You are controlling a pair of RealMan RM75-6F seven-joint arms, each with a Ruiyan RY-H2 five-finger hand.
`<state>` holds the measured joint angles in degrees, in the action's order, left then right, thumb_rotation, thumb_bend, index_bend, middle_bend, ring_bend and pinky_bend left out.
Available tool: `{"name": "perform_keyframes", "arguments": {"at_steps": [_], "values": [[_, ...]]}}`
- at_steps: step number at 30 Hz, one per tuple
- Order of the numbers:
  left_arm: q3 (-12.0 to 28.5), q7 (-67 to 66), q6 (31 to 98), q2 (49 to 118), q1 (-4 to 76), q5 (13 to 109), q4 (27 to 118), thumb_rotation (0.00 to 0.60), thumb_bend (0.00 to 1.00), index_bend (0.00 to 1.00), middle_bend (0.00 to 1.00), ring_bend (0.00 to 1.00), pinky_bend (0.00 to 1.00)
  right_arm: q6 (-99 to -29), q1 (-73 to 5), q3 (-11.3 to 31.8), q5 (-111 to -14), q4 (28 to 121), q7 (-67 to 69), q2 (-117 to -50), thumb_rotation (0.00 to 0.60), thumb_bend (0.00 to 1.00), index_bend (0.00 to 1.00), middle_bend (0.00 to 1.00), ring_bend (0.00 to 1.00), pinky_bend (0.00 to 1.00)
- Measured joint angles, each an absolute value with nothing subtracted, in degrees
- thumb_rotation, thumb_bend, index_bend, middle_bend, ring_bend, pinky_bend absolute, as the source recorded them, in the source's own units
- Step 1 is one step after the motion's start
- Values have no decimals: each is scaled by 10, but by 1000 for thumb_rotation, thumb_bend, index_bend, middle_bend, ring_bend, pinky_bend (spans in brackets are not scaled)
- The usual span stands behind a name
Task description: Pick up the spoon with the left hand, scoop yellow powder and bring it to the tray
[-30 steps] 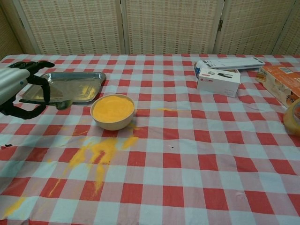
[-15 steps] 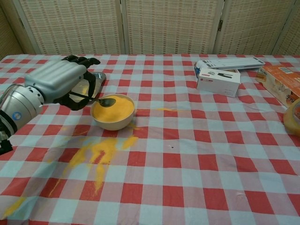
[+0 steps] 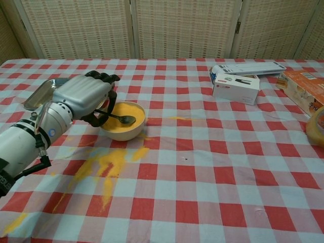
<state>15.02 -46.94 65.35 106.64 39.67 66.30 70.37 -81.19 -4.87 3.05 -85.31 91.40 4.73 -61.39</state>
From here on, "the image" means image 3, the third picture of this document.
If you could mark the silver metal tray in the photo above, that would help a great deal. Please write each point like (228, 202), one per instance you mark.
(43, 93)

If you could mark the red white checkered tablecloth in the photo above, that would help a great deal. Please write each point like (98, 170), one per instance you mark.
(202, 182)

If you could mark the off-white bowl of yellow powder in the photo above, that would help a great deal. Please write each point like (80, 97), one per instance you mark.
(124, 134)

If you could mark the black spoon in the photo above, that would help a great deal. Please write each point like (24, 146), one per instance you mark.
(127, 120)

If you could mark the clear packing tape roll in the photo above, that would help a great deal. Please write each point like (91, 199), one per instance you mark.
(315, 131)

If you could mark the spilled yellow powder patch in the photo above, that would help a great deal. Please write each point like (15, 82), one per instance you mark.
(114, 162)

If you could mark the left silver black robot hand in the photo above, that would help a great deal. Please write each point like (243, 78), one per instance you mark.
(81, 96)

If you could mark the white box with black print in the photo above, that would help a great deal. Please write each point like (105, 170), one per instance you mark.
(235, 89)

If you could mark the woven bamboo folding screen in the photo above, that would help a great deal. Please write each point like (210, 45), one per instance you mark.
(177, 27)

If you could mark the long flat white device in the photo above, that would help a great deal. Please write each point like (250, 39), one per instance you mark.
(248, 67)

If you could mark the orange cardboard box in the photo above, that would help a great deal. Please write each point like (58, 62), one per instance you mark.
(303, 91)

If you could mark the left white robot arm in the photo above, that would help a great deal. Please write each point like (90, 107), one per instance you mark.
(17, 144)

